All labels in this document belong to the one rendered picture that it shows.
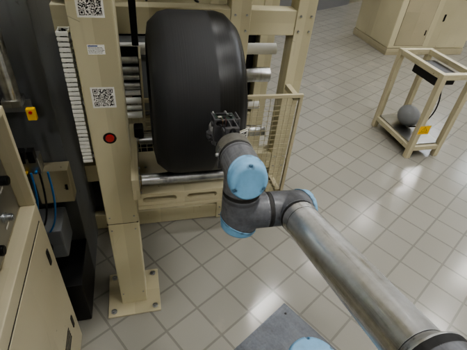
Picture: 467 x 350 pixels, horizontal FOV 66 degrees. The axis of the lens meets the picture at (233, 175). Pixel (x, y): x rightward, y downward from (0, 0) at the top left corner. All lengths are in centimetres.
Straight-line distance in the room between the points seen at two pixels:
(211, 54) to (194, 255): 145
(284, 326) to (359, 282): 78
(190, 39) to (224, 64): 13
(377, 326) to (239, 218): 40
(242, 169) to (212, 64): 45
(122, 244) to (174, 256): 62
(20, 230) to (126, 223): 48
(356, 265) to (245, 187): 28
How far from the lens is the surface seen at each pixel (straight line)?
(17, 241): 130
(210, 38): 118
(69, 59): 127
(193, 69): 112
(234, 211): 85
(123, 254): 181
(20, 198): 139
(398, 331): 59
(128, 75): 171
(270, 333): 138
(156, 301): 212
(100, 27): 121
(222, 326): 205
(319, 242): 75
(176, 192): 142
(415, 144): 366
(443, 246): 291
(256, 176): 79
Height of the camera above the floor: 180
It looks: 38 degrees down
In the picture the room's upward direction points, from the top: 6 degrees clockwise
